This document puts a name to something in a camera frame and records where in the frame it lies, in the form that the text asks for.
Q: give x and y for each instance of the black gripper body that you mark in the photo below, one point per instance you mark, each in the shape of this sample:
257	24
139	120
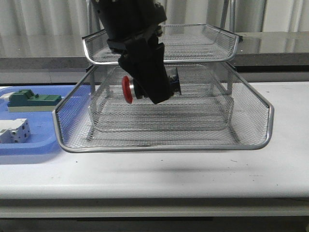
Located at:
129	23

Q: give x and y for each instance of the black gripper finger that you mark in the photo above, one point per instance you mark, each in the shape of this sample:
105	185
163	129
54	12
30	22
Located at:
151	76
156	48

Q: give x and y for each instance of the red emergency stop button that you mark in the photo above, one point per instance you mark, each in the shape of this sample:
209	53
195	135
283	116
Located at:
132	90

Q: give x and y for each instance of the silver mesh tray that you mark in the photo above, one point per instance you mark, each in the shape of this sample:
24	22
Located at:
177	114
249	127
183	43

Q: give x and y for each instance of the green terminal block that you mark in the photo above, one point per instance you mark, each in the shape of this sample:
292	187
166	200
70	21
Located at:
25	100

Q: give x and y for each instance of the blue plastic tray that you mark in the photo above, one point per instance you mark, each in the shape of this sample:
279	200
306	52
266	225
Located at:
42	137

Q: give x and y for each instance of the white component behind terminal block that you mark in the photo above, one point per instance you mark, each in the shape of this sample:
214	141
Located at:
6	97

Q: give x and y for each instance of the white circuit breaker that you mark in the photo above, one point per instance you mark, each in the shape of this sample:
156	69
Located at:
14	131

